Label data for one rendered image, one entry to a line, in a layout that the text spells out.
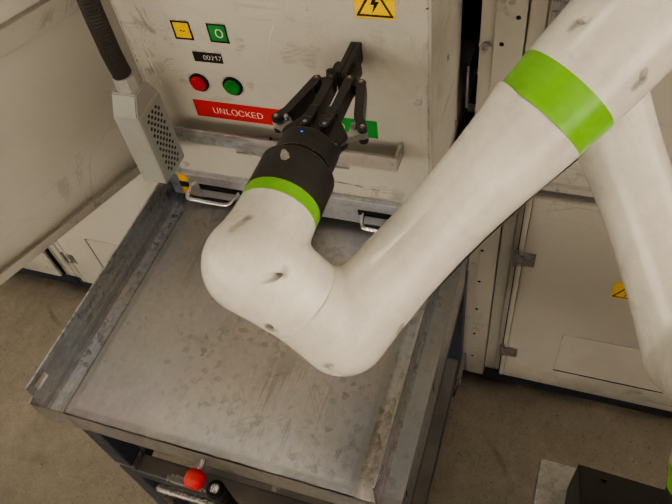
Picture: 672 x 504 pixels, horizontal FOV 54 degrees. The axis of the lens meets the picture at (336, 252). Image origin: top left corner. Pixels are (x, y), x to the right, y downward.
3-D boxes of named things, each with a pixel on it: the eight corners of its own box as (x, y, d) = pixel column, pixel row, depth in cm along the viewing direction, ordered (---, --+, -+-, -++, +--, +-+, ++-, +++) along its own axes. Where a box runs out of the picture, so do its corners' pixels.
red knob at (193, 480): (203, 494, 98) (197, 487, 96) (184, 489, 99) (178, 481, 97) (215, 466, 101) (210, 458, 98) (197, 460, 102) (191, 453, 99)
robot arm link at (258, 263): (215, 260, 60) (165, 290, 68) (316, 331, 65) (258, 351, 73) (271, 155, 68) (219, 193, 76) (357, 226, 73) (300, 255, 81)
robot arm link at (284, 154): (312, 177, 69) (234, 165, 71) (326, 247, 78) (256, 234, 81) (330, 139, 72) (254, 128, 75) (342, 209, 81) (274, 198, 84)
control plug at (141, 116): (168, 185, 112) (131, 103, 98) (143, 181, 113) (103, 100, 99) (187, 154, 116) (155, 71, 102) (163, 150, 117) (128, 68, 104)
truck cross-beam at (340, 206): (444, 237, 115) (444, 215, 111) (175, 192, 130) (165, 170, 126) (450, 216, 118) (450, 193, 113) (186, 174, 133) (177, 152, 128)
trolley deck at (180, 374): (402, 523, 94) (400, 510, 89) (45, 418, 111) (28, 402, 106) (486, 186, 132) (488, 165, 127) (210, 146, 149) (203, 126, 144)
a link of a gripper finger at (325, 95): (314, 148, 83) (303, 147, 83) (339, 92, 89) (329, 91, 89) (309, 124, 79) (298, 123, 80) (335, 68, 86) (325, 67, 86)
